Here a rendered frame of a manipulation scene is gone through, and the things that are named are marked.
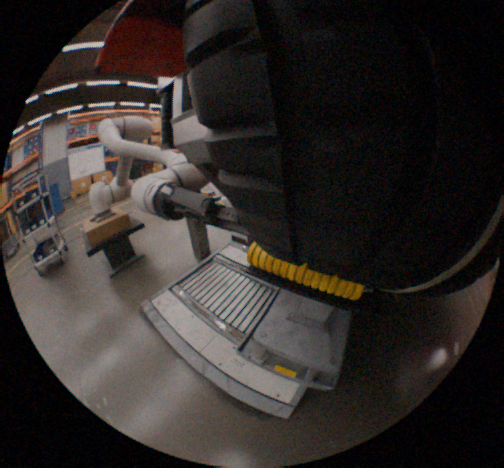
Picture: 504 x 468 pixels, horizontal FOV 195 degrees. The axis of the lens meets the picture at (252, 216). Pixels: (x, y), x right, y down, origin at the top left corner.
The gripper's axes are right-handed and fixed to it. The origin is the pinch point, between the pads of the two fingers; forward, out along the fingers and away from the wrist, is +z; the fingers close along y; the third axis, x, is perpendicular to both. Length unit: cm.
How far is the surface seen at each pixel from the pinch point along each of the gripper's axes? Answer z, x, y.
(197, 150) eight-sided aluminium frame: -2.1, 3.0, 10.3
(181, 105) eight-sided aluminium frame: -3.4, 5.9, 14.3
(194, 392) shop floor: -7, -65, -25
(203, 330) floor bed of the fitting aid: -21, -42, -37
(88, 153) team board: -633, 47, 86
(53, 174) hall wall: -1061, -134, 280
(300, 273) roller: 7.7, -3.5, -12.4
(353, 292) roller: 18.4, -3.9, -13.0
